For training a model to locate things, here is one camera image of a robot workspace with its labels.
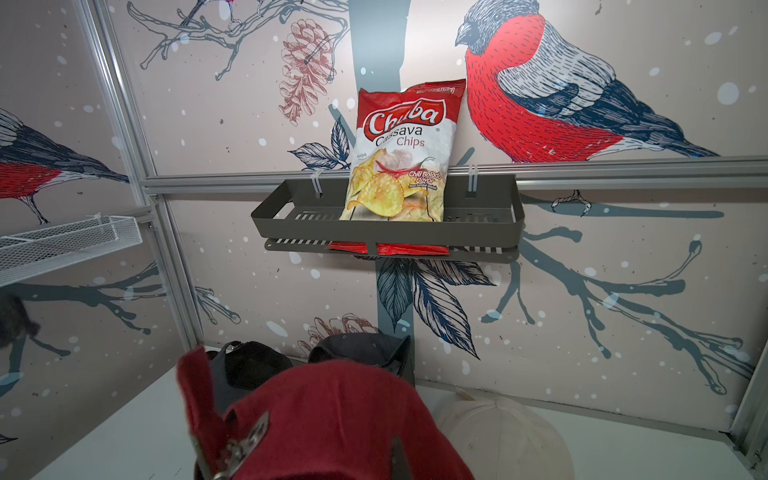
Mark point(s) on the white wire wall basket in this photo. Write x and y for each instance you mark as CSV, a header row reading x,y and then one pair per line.
x,y
38,252

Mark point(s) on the cream baseball cap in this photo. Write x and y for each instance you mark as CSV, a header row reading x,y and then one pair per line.
x,y
499,438

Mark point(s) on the Chuba cassava chips bag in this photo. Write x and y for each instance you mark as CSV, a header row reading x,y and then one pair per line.
x,y
400,160

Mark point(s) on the black wall basket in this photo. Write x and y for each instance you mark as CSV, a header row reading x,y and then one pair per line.
x,y
483,219

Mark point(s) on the black baseball cap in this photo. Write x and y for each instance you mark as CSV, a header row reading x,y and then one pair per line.
x,y
390,353

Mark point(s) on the red baseball cap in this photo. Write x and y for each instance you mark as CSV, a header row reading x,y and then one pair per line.
x,y
328,420

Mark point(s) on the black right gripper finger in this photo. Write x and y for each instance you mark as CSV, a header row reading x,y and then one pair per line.
x,y
400,468

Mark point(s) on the dark grey baseball cap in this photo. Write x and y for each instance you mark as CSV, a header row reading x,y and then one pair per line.
x,y
239,368

